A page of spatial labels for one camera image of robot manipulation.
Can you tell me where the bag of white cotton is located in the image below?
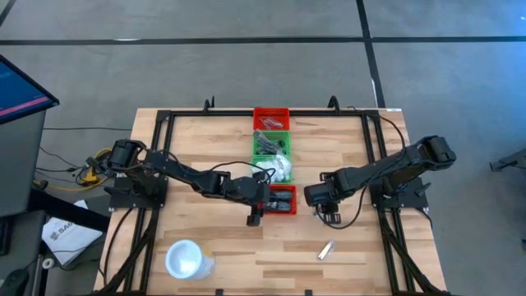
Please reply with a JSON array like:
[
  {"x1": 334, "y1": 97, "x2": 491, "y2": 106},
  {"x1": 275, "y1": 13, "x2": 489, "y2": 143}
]
[
  {"x1": 251, "y1": 158, "x2": 275, "y2": 178},
  {"x1": 270, "y1": 154, "x2": 293, "y2": 173}
]

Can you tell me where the red plastic basket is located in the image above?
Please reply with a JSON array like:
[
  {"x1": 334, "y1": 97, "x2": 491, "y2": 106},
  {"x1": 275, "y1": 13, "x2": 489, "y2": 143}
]
[
  {"x1": 266, "y1": 183, "x2": 298, "y2": 216},
  {"x1": 252, "y1": 107, "x2": 291, "y2": 132}
]

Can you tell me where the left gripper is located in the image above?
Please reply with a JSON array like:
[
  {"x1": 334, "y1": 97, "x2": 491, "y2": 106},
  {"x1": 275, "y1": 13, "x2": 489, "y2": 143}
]
[{"x1": 224, "y1": 175, "x2": 277, "y2": 207}]

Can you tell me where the black aluminium table frame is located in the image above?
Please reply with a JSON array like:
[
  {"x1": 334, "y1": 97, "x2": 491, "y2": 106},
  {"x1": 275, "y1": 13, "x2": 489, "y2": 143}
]
[{"x1": 96, "y1": 96, "x2": 451, "y2": 296}]

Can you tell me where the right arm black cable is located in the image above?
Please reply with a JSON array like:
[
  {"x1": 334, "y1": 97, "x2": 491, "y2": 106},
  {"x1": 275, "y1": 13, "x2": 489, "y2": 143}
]
[{"x1": 347, "y1": 106, "x2": 408, "y2": 154}]

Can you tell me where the yellow power cable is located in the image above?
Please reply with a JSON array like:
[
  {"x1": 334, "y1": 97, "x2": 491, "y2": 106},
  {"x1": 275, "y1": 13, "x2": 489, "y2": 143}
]
[{"x1": 32, "y1": 147, "x2": 112, "y2": 192}]

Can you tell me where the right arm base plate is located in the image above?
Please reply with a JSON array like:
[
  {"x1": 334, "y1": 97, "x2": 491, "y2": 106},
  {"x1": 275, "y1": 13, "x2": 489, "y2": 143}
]
[{"x1": 369, "y1": 176, "x2": 429, "y2": 210}]

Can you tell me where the computer monitor blue screen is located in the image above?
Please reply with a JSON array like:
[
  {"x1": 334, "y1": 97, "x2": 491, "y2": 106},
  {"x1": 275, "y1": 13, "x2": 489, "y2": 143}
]
[{"x1": 0, "y1": 54, "x2": 60, "y2": 218}]

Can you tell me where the green plastic basket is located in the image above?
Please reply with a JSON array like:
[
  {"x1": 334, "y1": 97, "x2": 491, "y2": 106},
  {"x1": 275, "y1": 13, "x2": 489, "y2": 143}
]
[
  {"x1": 251, "y1": 130, "x2": 292, "y2": 156},
  {"x1": 250, "y1": 154, "x2": 293, "y2": 185}
]

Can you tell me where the white printed paper sheet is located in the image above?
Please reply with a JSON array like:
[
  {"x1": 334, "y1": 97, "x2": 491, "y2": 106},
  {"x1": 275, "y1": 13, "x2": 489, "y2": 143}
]
[{"x1": 40, "y1": 200, "x2": 104, "y2": 266}]

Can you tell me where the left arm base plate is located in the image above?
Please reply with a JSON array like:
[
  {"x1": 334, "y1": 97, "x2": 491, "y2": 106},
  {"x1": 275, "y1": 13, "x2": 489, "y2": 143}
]
[{"x1": 104, "y1": 172, "x2": 169, "y2": 210}]

